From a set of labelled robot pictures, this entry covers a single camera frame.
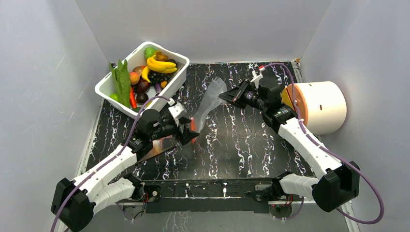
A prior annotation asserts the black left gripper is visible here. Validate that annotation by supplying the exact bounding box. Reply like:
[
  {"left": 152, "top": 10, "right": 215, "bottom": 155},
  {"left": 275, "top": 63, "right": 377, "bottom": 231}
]
[{"left": 150, "top": 117, "right": 199, "bottom": 145}]

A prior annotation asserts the clear zip top bag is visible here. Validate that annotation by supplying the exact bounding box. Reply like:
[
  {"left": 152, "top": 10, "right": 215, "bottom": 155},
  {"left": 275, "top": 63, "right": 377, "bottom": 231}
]
[{"left": 190, "top": 77, "right": 227, "bottom": 133}]

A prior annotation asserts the yellow banana bunch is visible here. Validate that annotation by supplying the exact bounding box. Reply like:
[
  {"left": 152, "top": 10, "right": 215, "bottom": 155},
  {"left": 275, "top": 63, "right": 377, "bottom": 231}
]
[{"left": 141, "top": 55, "right": 177, "bottom": 83}]

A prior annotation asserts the green leafy vegetable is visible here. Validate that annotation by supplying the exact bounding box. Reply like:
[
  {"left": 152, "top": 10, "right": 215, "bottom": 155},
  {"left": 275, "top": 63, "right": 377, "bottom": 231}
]
[{"left": 110, "top": 59, "right": 131, "bottom": 108}]

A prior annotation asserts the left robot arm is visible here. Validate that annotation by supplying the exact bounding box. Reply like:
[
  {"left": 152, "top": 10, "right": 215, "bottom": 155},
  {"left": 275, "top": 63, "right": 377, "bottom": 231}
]
[{"left": 51, "top": 104, "right": 199, "bottom": 232}]

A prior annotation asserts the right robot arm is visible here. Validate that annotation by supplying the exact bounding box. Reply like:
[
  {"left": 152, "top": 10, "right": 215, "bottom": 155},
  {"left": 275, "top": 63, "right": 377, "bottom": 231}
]
[{"left": 219, "top": 79, "right": 360, "bottom": 212}]

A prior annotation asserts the dark book with orange cover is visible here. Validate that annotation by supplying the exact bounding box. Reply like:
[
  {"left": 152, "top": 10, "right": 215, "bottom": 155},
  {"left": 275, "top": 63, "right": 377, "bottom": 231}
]
[{"left": 136, "top": 136, "right": 177, "bottom": 164}]

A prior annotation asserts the dark brown round fruit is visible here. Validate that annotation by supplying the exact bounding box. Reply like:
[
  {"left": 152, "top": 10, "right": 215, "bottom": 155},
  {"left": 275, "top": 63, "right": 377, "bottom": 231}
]
[{"left": 136, "top": 92, "right": 148, "bottom": 104}]

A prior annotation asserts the red carrot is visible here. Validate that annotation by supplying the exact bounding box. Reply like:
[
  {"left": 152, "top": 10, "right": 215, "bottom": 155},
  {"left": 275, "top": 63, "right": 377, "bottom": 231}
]
[{"left": 129, "top": 87, "right": 137, "bottom": 109}]

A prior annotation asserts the dark plum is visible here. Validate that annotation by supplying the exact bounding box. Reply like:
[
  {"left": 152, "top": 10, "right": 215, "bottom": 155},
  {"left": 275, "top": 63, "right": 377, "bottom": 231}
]
[{"left": 134, "top": 79, "right": 150, "bottom": 93}]

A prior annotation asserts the dark grape bunch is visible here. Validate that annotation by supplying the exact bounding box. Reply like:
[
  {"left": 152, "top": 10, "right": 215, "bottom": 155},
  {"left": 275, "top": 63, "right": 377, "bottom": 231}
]
[{"left": 147, "top": 71, "right": 171, "bottom": 85}]

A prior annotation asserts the white plastic bin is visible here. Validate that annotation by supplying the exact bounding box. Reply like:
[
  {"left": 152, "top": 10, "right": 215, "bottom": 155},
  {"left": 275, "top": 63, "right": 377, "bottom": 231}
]
[{"left": 95, "top": 42, "right": 190, "bottom": 118}]

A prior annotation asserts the black base bar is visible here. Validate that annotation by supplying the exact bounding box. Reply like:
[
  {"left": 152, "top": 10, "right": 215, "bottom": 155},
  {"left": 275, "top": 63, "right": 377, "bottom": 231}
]
[{"left": 145, "top": 178, "right": 284, "bottom": 214}]

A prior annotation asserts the round cylinder with coloured lid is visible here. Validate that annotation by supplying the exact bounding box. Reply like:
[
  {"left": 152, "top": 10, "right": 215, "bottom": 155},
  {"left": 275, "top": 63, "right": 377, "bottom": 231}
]
[{"left": 280, "top": 81, "right": 347, "bottom": 135}]

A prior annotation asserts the green round fruit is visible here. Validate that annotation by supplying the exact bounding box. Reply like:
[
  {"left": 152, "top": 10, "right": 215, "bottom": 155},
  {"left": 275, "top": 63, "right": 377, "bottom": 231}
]
[{"left": 144, "top": 47, "right": 157, "bottom": 59}]

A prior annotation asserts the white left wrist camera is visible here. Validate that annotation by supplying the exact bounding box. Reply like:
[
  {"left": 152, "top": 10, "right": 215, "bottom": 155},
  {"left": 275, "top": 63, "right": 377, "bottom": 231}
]
[{"left": 168, "top": 102, "right": 187, "bottom": 121}]

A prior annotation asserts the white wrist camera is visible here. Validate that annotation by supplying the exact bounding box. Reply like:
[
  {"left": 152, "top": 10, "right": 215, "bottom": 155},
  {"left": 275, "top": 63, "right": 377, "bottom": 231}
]
[
  {"left": 250, "top": 65, "right": 265, "bottom": 88},
  {"left": 168, "top": 102, "right": 187, "bottom": 121}
]

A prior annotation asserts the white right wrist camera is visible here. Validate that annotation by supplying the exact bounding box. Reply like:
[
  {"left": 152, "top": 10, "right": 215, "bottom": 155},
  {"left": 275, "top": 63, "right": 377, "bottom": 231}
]
[{"left": 250, "top": 65, "right": 265, "bottom": 88}]

